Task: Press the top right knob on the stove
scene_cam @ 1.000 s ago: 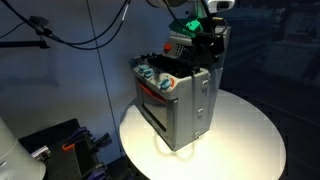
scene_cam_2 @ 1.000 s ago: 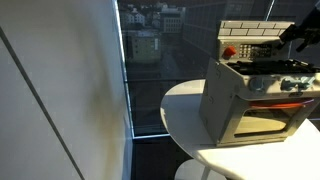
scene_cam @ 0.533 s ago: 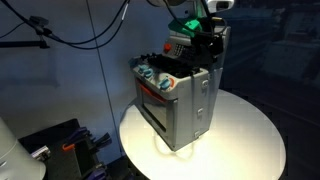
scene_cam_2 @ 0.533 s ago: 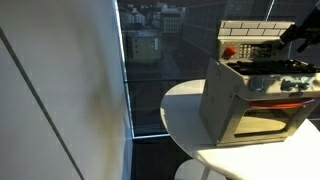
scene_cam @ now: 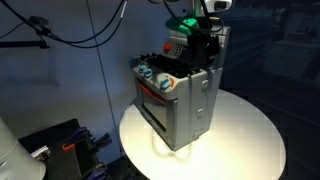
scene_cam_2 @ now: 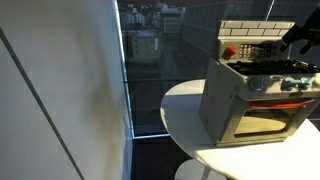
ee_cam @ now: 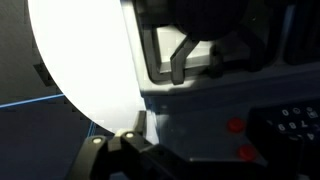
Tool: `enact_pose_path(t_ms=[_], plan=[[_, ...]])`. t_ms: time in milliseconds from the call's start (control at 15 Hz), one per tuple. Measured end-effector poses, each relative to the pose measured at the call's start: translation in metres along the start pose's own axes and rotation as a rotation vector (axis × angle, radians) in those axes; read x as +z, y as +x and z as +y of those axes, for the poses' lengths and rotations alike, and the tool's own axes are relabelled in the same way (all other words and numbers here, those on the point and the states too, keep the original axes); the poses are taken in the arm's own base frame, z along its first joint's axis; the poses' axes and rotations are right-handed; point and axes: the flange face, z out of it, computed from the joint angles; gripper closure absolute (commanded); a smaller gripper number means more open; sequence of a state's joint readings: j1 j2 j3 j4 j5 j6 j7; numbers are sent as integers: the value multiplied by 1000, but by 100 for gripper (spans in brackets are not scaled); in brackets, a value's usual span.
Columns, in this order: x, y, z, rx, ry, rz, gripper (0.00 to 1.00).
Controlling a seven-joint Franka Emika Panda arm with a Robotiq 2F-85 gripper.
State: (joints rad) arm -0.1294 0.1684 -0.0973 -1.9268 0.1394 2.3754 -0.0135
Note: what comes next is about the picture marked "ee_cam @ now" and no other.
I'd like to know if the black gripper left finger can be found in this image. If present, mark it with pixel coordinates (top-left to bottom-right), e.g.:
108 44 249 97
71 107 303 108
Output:
66 110 148 180

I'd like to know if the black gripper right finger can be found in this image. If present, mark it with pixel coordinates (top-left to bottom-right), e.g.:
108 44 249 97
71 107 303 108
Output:
133 143 268 180

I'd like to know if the white office machine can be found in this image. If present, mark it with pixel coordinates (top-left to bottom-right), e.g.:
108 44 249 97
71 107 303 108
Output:
119 0 320 180

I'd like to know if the small orange round button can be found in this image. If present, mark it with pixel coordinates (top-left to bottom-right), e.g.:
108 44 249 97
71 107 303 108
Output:
227 117 246 134
237 144 258 162

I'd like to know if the black keypad panel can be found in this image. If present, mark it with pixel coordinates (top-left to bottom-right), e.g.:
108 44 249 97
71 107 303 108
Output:
248 101 320 141

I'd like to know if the black burner grate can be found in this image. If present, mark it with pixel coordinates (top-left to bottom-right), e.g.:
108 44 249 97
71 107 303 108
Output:
133 0 268 86

